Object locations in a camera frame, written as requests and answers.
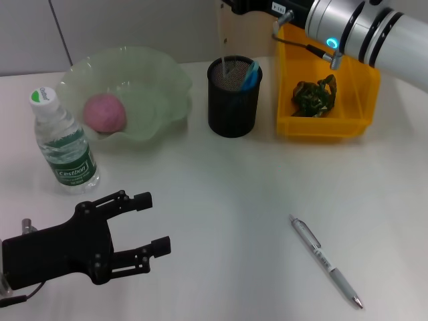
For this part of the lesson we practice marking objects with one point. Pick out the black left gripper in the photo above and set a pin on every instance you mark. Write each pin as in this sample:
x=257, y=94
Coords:
x=60, y=250

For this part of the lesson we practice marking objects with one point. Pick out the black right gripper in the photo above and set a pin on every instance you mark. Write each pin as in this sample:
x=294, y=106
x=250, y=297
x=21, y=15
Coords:
x=261, y=6

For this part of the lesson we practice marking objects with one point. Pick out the clear plastic ruler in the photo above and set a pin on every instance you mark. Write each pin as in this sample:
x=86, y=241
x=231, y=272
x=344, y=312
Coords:
x=223, y=68

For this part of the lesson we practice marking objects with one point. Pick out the blue scissors with sheath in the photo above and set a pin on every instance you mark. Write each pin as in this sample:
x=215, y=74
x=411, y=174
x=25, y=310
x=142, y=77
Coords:
x=251, y=78

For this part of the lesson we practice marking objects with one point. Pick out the green label water bottle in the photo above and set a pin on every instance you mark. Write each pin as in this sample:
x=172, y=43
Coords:
x=72, y=167

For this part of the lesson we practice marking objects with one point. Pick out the green plastic wrapper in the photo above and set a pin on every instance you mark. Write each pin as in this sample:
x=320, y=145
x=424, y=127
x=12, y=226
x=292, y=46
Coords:
x=312, y=97

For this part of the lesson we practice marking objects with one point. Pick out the pink peach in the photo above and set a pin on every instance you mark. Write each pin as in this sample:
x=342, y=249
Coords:
x=104, y=113

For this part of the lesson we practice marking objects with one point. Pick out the grey retractable pen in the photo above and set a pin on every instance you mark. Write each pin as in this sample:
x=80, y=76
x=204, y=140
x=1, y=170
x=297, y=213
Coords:
x=341, y=281

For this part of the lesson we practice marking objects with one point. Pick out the black mesh pen holder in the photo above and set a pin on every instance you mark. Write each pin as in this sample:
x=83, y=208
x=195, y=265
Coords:
x=234, y=110

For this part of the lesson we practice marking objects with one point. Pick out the pale green glass fruit plate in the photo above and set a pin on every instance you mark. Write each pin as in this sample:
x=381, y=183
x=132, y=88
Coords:
x=157, y=83

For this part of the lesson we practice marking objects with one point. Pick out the yellow plastic bin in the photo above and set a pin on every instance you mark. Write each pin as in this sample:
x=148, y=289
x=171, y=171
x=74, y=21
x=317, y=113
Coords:
x=321, y=127

